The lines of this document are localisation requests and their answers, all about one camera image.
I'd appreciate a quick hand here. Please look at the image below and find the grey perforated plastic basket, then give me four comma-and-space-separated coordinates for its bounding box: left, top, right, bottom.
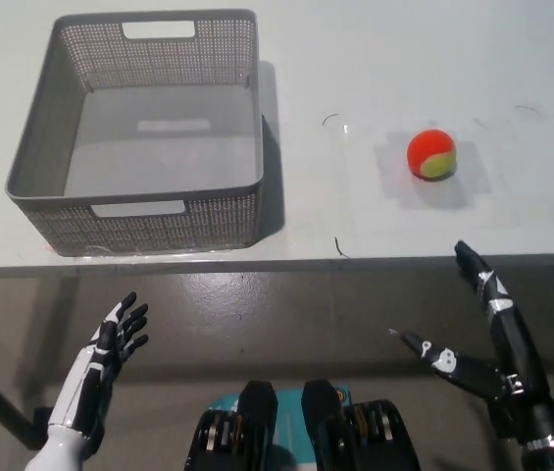
4, 8, 266, 257

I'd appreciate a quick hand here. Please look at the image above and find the orange and yellow tennis ball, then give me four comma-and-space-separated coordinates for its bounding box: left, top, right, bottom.
406, 129, 457, 182

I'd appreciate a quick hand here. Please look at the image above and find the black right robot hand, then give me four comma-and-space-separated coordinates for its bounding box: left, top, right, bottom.
398, 239, 554, 450

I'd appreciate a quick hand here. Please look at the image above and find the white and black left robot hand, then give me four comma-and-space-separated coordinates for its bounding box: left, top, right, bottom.
47, 290, 151, 442

